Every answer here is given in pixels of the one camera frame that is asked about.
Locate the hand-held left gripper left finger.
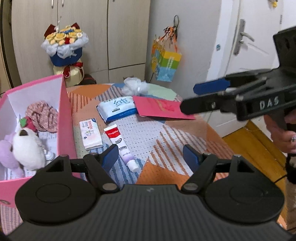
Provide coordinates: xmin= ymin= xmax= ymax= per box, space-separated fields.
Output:
xmin=43 ymin=144 xmax=121 ymax=194

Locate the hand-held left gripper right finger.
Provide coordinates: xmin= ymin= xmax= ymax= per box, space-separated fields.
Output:
xmin=180 ymin=144 xmax=255 ymax=194

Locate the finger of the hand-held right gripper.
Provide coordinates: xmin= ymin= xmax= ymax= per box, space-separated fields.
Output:
xmin=180 ymin=91 xmax=239 ymax=115
xmin=193 ymin=70 xmax=271 ymax=96

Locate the toothpaste tube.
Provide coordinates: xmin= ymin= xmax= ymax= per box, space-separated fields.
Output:
xmin=103 ymin=125 xmax=141 ymax=172

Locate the small tissue pack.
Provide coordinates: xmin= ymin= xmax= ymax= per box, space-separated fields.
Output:
xmin=79 ymin=119 xmax=103 ymax=150

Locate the wet wipes pack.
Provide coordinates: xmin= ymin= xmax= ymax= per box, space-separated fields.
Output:
xmin=96 ymin=96 xmax=139 ymax=123

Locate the red envelope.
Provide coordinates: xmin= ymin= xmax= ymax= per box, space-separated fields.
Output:
xmin=132 ymin=95 xmax=196 ymax=120

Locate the pink cardboard box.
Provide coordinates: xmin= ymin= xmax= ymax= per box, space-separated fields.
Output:
xmin=0 ymin=74 xmax=81 ymax=207

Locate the white plastic bag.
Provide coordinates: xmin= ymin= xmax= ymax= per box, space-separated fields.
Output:
xmin=121 ymin=77 xmax=156 ymax=96

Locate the pink floral scrunchie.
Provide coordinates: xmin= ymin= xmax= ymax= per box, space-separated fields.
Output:
xmin=25 ymin=100 xmax=59 ymax=133

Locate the white plush toy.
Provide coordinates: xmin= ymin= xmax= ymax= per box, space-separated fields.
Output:
xmin=12 ymin=127 xmax=46 ymax=171

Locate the strawberry plush charm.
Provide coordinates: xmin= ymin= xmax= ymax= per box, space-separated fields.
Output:
xmin=18 ymin=116 xmax=37 ymax=132

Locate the purple plush toy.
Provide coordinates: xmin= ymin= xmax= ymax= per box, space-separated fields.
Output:
xmin=0 ymin=133 xmax=23 ymax=172

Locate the person's right hand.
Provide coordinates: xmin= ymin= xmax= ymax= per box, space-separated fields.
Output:
xmin=264 ymin=113 xmax=296 ymax=154

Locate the white door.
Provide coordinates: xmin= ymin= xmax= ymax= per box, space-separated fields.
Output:
xmin=206 ymin=0 xmax=296 ymax=137

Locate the colourful gift bag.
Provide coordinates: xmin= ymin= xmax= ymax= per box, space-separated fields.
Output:
xmin=151 ymin=15 xmax=182 ymax=82

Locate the beige wardrobe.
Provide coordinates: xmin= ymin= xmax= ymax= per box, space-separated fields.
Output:
xmin=10 ymin=0 xmax=152 ymax=85

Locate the yellow flower bouquet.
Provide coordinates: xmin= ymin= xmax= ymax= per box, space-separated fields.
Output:
xmin=41 ymin=22 xmax=89 ymax=87

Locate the metal door handle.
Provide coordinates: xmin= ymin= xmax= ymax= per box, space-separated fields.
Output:
xmin=233 ymin=19 xmax=255 ymax=55

